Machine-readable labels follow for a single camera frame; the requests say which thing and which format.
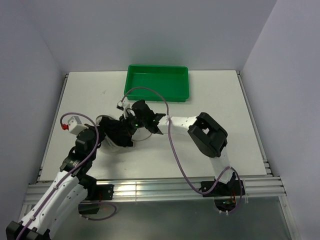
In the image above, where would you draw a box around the black bra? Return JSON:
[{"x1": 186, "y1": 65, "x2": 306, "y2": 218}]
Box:
[{"x1": 96, "y1": 115, "x2": 134, "y2": 148}]

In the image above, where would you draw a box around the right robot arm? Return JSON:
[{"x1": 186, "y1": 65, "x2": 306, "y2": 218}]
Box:
[{"x1": 116, "y1": 100, "x2": 237, "y2": 195}]

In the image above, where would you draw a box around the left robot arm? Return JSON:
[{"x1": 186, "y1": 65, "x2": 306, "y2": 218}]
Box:
[{"x1": 5, "y1": 124, "x2": 106, "y2": 240}]

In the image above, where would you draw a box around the green plastic tray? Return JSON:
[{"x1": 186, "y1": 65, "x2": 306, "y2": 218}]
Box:
[{"x1": 124, "y1": 64, "x2": 190, "y2": 103}]

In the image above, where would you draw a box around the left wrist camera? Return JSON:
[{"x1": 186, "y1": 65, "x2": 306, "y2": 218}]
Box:
[{"x1": 61, "y1": 115, "x2": 87, "y2": 136}]

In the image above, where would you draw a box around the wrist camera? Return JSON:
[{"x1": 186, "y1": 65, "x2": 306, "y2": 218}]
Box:
[
  {"x1": 61, "y1": 115, "x2": 87, "y2": 136},
  {"x1": 116, "y1": 100, "x2": 131, "y2": 119}
]

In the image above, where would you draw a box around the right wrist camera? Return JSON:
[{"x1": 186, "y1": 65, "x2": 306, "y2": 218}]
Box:
[{"x1": 116, "y1": 100, "x2": 131, "y2": 119}]

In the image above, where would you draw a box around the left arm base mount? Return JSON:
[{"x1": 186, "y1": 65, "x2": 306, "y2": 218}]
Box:
[{"x1": 78, "y1": 184, "x2": 114, "y2": 216}]

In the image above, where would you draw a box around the aluminium frame rail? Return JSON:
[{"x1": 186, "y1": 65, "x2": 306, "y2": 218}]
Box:
[{"x1": 23, "y1": 174, "x2": 287, "y2": 206}]

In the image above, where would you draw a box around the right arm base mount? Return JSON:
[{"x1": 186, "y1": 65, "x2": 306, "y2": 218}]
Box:
[{"x1": 203, "y1": 174, "x2": 246, "y2": 215}]

